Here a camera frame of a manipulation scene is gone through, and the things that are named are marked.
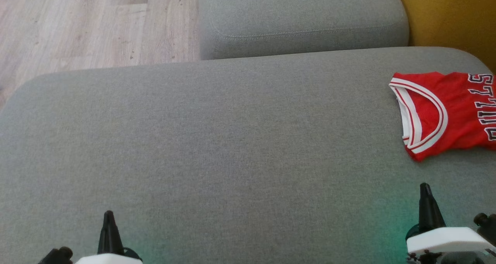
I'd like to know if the grey fabric sofa cushion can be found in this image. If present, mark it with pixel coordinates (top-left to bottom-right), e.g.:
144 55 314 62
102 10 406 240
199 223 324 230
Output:
198 0 410 60

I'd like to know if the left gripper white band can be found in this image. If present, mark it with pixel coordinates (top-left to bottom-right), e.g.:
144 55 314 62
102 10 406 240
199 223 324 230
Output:
74 211 143 264

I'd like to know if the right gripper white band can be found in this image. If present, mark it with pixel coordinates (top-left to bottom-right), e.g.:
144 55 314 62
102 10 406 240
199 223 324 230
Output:
405 183 492 264

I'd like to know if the red basketball jersey white trim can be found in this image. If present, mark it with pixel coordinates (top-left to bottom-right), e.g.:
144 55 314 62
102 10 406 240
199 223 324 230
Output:
389 72 496 162

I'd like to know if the yellow upholstered furniture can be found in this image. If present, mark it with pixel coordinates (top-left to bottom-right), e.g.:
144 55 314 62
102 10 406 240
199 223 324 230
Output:
394 0 496 74

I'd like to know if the grey fabric sofa seat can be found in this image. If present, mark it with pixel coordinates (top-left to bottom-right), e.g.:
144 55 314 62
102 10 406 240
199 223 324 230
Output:
0 47 496 264

